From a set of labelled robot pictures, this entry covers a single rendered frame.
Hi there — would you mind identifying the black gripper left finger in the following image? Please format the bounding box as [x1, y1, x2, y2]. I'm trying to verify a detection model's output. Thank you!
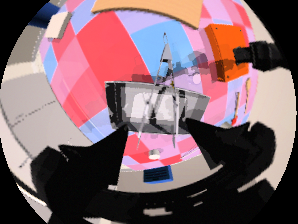
[57, 124, 129, 186]

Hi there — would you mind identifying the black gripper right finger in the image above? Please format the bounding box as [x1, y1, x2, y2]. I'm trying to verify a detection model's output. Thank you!
[185, 117, 251, 171]

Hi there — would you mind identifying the grey cylinder with orange lid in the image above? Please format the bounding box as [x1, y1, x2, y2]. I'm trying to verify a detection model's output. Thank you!
[221, 121, 233, 129]

